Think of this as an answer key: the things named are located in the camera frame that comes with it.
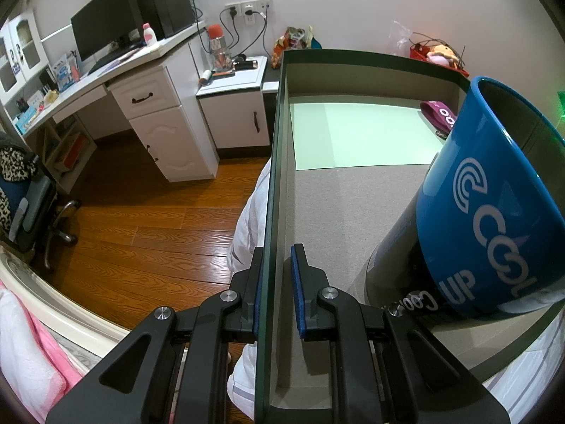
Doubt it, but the orange snack bag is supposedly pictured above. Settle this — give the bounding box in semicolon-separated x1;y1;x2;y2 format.
273;26;310;69

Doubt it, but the clear bottle with red cap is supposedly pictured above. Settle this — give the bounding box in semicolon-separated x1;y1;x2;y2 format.
207;24;230;71

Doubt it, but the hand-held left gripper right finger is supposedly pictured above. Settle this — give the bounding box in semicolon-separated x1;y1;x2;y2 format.
290;243;510;424

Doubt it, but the red toy box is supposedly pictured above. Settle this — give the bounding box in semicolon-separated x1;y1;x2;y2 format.
410;44;469;78

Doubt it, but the low white side cabinet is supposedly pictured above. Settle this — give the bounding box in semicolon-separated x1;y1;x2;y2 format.
196;56;271;151

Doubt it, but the black keyboard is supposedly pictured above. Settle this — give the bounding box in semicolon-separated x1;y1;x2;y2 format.
87;46;133;76

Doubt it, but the white desk with drawers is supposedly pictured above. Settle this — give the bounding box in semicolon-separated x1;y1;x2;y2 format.
18;20;219;182

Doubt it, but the white wall outlet strip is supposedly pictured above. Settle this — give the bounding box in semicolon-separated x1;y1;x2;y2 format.
226;0;275;20

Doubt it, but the pink blanket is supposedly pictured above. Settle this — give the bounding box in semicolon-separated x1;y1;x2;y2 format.
0;289;84;424

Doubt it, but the blue and white carton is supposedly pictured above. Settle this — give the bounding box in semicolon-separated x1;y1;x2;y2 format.
50;53;80;91

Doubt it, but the black computer tower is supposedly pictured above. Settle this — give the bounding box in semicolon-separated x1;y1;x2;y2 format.
131;0;195;40

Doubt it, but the clear plastic bag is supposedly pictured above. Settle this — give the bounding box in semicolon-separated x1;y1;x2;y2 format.
391;20;416;56

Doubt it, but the cream bed frame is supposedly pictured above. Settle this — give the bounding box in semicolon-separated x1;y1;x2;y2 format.
0;249;133;349

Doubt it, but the leopard print cloth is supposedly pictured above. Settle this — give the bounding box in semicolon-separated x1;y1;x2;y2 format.
0;146;38;182

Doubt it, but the black computer monitor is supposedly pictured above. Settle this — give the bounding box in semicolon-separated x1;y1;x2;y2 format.
71;0;133;63

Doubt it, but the white glass-door cabinet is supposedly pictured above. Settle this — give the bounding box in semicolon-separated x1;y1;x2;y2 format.
0;9;45;111

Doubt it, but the blue metal cup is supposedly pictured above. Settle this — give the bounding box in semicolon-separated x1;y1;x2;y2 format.
364;76;565;321

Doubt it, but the grey office chair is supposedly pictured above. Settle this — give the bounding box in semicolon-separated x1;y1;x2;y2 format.
0;132;82;272

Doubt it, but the pink storage box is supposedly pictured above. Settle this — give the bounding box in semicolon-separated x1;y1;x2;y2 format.
254;48;565;424

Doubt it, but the magenta strap keychain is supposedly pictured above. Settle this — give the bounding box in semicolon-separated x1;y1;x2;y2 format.
419;101;457;139

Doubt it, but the black-top low bench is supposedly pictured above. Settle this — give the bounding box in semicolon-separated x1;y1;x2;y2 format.
260;55;283;93

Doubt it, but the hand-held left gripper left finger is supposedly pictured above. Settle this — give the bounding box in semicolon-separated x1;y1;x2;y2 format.
45;246;266;424

